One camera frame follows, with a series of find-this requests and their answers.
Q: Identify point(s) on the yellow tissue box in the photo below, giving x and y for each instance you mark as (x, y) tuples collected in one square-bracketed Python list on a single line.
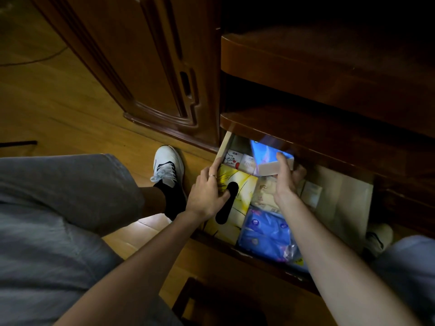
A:
[(244, 193)]

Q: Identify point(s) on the dark wooden stool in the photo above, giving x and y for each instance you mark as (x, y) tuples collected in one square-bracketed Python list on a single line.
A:
[(190, 302)]

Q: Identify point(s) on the pale yellow soft pack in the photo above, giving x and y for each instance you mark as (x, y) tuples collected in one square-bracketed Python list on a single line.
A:
[(265, 196)]

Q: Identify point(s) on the person's left hand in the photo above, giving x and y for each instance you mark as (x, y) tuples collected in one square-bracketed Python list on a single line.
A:
[(204, 200)]

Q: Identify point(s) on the white black left shoe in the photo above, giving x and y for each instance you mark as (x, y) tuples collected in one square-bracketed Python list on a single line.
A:
[(168, 166)]

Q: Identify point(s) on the large light blue wet wipes pack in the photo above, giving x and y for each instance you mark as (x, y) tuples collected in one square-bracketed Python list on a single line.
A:
[(299, 263)]

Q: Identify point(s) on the person's left forearm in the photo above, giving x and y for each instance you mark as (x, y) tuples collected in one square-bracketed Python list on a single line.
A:
[(136, 278)]

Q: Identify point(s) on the light wooden drawer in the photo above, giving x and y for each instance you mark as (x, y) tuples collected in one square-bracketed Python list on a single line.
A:
[(346, 207)]

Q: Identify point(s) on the person's right hand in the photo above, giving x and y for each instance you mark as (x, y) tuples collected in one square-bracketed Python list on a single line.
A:
[(285, 190)]

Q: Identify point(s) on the white black shoe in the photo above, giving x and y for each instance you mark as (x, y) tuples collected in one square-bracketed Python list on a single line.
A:
[(168, 166), (380, 237)]

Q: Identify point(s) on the printed white pocket tissue pack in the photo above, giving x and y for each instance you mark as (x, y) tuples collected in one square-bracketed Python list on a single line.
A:
[(232, 159)]

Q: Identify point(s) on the dark wooden cabinet door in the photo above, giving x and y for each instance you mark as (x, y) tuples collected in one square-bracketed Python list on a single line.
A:
[(136, 64)]

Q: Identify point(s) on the person's right forearm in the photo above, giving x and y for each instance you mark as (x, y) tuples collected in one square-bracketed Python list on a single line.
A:
[(340, 268)]

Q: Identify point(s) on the white black right shoe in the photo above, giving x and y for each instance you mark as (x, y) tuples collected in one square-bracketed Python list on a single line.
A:
[(380, 237)]

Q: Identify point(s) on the gray trousers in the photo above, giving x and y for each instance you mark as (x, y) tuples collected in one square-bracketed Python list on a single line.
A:
[(51, 234)]

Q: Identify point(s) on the blue white-ended tissue pack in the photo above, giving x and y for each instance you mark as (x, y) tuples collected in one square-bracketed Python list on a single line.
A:
[(265, 152)]

